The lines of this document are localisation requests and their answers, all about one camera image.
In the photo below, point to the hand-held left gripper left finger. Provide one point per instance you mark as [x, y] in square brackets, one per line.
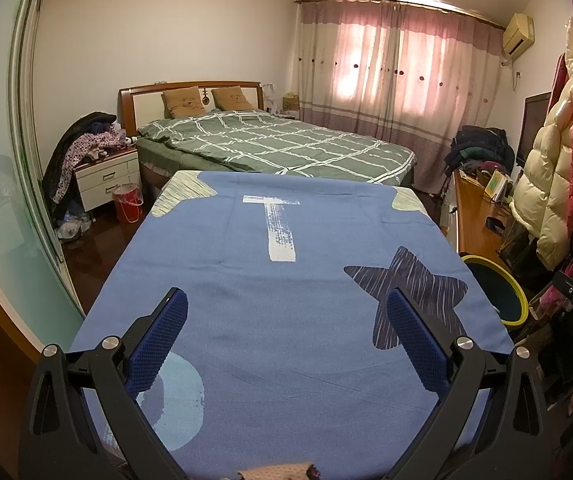
[159, 345]

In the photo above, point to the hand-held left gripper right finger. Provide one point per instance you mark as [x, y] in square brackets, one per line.
[416, 345]

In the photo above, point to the blue bin with yellow rim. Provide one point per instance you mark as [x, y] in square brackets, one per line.
[496, 290]

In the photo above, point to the small black device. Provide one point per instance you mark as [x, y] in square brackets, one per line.
[495, 225]

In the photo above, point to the cream puffer coat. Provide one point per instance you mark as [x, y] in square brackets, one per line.
[541, 185]

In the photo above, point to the wooden desk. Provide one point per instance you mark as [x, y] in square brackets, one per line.
[476, 220]

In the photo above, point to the red bucket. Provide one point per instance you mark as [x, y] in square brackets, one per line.
[127, 205]

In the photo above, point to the clear plastic bags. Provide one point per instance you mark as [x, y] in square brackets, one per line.
[74, 225]

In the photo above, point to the green picture card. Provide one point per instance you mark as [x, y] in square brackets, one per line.
[495, 185]

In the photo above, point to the white wooden nightstand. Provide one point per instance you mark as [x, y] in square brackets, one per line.
[104, 180]

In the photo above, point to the beige speckled cloth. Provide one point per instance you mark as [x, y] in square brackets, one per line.
[276, 474]

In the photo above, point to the black television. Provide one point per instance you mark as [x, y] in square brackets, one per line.
[533, 130]

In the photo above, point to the pile of dark bags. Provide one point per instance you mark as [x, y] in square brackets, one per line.
[481, 145]

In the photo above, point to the pile of clothes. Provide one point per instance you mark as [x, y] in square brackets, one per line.
[81, 145]

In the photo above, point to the green checked duvet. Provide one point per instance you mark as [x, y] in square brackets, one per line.
[286, 142]

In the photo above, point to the brown bear pillow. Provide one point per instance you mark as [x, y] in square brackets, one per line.
[184, 102]
[233, 98]

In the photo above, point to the wooden bed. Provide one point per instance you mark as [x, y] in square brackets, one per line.
[146, 97]

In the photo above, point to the pink and beige curtain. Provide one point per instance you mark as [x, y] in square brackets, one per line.
[391, 70]

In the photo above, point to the beige air conditioner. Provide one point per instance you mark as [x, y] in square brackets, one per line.
[518, 35]

